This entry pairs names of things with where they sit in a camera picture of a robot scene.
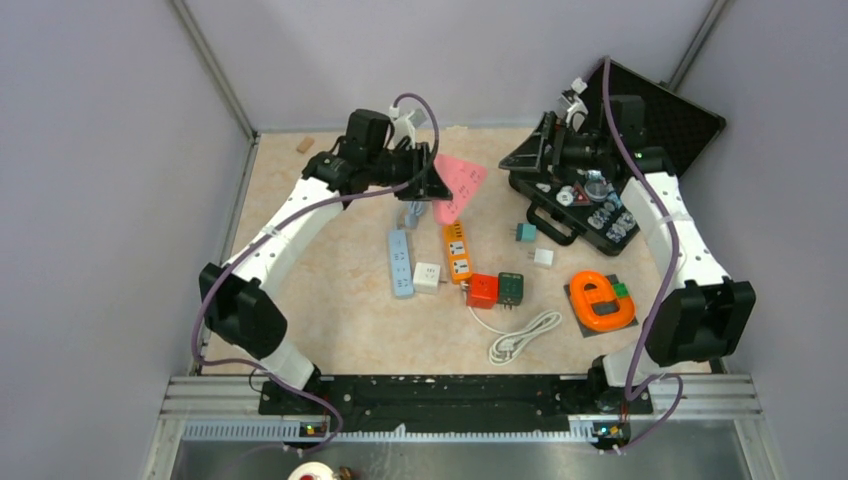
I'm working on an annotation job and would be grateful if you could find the white cube socket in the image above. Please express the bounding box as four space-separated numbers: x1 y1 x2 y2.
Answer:
412 262 441 295

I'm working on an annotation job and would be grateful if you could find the black open case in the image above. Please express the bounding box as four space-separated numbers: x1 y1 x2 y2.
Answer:
507 62 726 256

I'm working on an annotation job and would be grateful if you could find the orange power strip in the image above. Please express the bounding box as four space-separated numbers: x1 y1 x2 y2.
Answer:
442 220 473 285

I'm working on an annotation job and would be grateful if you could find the white coiled cable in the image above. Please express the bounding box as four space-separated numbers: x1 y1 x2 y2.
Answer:
467 305 563 367

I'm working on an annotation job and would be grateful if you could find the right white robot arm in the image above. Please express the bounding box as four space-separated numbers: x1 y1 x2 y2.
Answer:
499 95 756 412

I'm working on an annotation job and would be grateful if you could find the green cube socket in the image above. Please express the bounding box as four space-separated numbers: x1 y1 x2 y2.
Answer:
497 272 525 308

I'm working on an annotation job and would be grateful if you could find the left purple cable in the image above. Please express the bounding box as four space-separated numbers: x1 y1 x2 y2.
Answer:
190 92 441 458

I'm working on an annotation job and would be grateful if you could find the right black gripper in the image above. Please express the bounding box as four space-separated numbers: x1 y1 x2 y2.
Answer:
499 112 611 187

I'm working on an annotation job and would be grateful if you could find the grey mat under toy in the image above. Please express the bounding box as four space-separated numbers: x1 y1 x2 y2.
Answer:
563 273 640 340

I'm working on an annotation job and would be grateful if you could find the red cube socket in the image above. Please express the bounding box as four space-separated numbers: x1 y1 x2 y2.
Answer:
465 273 499 310

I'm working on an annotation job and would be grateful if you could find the red white emergency button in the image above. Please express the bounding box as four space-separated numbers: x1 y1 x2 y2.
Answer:
287 462 341 480

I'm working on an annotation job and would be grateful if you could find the blue power strip with cable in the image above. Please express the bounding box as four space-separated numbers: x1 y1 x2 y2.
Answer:
387 201 426 299

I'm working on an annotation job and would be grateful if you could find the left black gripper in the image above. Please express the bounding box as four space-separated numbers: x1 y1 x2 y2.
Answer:
367 142 452 202

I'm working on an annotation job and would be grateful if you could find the small wooden block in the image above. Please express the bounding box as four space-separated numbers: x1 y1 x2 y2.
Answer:
295 136 315 154

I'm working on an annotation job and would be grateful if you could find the white plug adapter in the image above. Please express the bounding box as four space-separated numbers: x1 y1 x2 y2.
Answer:
528 248 555 269

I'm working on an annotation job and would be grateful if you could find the pink triangular power strip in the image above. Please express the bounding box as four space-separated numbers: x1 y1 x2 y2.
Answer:
432 154 488 226

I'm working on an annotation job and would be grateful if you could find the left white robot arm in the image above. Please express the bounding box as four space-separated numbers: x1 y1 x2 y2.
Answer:
199 107 452 414

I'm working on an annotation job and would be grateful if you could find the teal plug adapter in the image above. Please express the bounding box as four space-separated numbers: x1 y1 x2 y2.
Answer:
513 222 537 243

